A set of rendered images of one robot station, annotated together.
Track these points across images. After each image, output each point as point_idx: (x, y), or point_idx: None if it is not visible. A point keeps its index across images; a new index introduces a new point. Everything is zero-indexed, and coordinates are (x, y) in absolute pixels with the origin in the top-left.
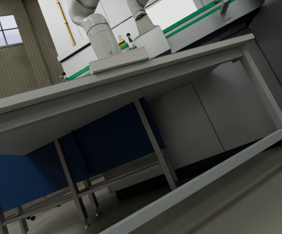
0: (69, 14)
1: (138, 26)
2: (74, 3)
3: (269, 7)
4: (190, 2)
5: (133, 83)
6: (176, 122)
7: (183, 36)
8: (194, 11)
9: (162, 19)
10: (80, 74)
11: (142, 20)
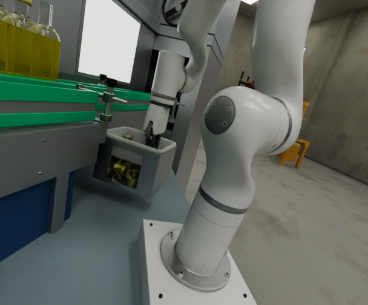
0: (257, 137)
1: (160, 118)
2: (275, 144)
3: (170, 138)
4: (132, 54)
5: None
6: None
7: (132, 123)
8: (147, 95)
9: (103, 39)
10: None
11: (166, 113)
